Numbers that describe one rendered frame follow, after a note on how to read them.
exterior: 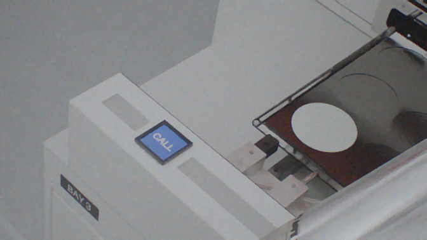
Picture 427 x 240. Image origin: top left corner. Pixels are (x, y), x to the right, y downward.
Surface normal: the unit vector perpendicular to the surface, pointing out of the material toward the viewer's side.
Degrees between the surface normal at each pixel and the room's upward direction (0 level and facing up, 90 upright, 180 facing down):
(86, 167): 90
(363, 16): 90
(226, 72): 0
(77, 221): 90
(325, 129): 0
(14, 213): 0
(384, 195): 23
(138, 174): 90
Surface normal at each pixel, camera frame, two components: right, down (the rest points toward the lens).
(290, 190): 0.14, -0.68
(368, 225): -0.13, -0.41
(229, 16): -0.69, 0.45
